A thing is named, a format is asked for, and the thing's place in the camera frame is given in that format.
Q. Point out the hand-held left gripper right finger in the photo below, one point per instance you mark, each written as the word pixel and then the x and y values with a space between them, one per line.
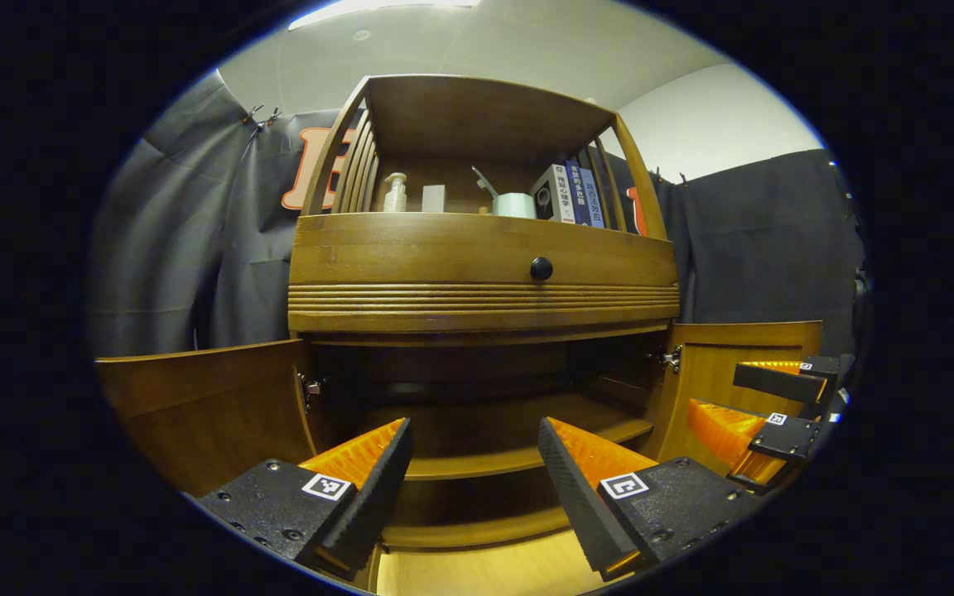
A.
pixel 580 497

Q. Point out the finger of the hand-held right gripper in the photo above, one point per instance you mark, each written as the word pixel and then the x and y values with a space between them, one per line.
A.
pixel 775 383
pixel 721 430

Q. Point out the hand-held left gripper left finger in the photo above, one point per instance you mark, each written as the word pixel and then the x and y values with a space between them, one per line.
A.
pixel 378 488

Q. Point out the wooden cabinet door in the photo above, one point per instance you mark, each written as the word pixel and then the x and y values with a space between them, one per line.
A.
pixel 709 372
pixel 195 414

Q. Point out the wooden double-door shoe cabinet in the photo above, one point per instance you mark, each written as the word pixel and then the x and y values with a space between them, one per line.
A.
pixel 444 248

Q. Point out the metal door hinge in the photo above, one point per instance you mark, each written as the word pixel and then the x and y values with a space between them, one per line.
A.
pixel 673 358
pixel 310 386

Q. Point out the wooden inner shelf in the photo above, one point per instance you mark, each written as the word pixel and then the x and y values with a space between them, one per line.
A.
pixel 485 439

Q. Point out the wooden ribbed drawer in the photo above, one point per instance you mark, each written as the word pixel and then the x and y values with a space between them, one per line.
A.
pixel 411 265

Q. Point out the round black drawer knob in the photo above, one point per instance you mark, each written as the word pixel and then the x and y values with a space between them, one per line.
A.
pixel 541 268

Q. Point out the light blue book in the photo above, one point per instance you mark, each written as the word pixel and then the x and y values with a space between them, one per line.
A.
pixel 596 200

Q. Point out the small white box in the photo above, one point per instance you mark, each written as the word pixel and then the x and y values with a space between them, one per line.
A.
pixel 434 199

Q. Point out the clear pump bottle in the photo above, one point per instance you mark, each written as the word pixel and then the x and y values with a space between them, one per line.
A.
pixel 395 194

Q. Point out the black backdrop cloth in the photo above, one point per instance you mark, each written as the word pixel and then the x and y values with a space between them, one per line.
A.
pixel 179 248

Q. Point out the ceiling light panel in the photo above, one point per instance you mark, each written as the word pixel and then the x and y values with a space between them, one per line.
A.
pixel 378 8

